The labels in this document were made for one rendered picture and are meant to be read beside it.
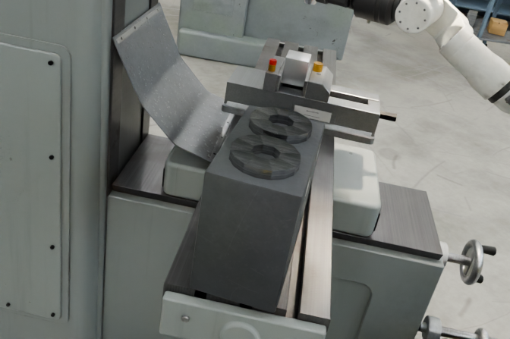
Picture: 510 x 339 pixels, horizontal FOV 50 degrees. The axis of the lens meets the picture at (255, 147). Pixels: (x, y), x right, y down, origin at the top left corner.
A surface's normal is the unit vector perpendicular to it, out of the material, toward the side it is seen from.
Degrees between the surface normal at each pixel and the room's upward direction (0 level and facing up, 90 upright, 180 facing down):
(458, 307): 0
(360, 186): 0
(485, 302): 0
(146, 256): 90
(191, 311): 90
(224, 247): 90
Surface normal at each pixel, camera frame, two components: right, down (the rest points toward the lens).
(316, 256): 0.15, -0.87
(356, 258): -0.14, 0.46
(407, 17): -0.52, 0.37
